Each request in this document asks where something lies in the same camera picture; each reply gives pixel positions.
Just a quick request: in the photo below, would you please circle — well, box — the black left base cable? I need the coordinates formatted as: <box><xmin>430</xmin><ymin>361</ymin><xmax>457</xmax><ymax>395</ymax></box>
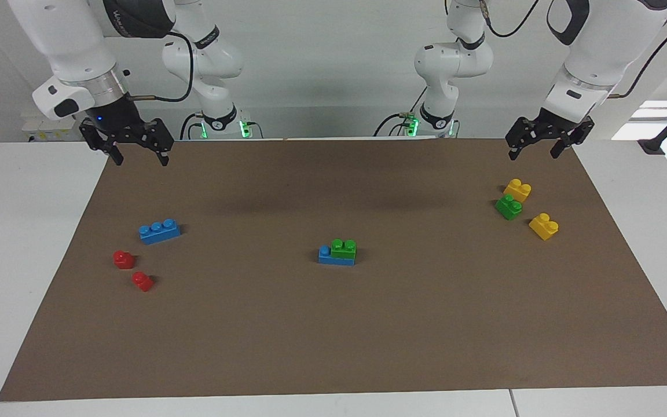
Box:
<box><xmin>373</xmin><ymin>87</ymin><xmax>428</xmax><ymax>137</ymax></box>

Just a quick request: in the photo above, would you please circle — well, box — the white wall socket box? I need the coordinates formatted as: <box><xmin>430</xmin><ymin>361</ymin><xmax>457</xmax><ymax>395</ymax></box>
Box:
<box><xmin>21</xmin><ymin>113</ymin><xmax>88</xmax><ymax>141</ymax></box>

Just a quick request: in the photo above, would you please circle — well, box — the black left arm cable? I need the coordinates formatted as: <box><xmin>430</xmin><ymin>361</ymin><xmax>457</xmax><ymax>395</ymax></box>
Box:
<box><xmin>478</xmin><ymin>0</ymin><xmax>667</xmax><ymax>99</ymax></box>

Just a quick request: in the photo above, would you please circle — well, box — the yellow two-stud block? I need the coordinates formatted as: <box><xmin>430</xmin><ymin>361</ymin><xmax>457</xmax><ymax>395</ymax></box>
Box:
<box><xmin>503</xmin><ymin>178</ymin><xmax>532</xmax><ymax>203</ymax></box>
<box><xmin>529</xmin><ymin>213</ymin><xmax>560</xmax><ymax>242</ymax></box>

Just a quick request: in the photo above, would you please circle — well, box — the black right base cable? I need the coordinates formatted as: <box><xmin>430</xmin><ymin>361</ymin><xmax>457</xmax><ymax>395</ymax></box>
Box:
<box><xmin>180</xmin><ymin>112</ymin><xmax>206</xmax><ymax>140</ymax></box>

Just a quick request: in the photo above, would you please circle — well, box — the brown table mat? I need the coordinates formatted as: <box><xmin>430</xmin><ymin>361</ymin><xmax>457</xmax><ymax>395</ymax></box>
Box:
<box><xmin>0</xmin><ymin>138</ymin><xmax>667</xmax><ymax>402</ymax></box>

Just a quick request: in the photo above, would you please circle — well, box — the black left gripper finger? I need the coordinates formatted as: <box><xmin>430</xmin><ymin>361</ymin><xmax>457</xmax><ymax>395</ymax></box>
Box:
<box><xmin>550</xmin><ymin>116</ymin><xmax>596</xmax><ymax>160</ymax></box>
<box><xmin>505</xmin><ymin>117</ymin><xmax>537</xmax><ymax>161</ymax></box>

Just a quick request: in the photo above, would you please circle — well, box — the green two-stud block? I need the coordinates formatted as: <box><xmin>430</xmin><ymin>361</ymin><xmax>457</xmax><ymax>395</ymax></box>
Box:
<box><xmin>331</xmin><ymin>238</ymin><xmax>357</xmax><ymax>260</ymax></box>
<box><xmin>495</xmin><ymin>193</ymin><xmax>523</xmax><ymax>221</ymax></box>

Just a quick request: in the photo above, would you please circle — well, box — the black base cable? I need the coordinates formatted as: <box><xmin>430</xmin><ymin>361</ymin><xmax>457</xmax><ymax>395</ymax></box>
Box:
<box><xmin>180</xmin><ymin>112</ymin><xmax>206</xmax><ymax>140</ymax></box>
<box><xmin>373</xmin><ymin>87</ymin><xmax>428</xmax><ymax>137</ymax></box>

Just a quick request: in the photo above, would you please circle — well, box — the blue three-stud block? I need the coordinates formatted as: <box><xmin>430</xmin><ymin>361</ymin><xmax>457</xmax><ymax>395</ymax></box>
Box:
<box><xmin>139</xmin><ymin>218</ymin><xmax>182</xmax><ymax>246</ymax></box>
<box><xmin>318</xmin><ymin>246</ymin><xmax>356</xmax><ymax>266</ymax></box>

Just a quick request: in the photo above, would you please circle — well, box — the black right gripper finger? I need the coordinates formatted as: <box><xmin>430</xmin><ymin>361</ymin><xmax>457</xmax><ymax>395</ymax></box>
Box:
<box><xmin>144</xmin><ymin>118</ymin><xmax>175</xmax><ymax>167</ymax></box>
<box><xmin>79</xmin><ymin>119</ymin><xmax>124</xmax><ymax>166</ymax></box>

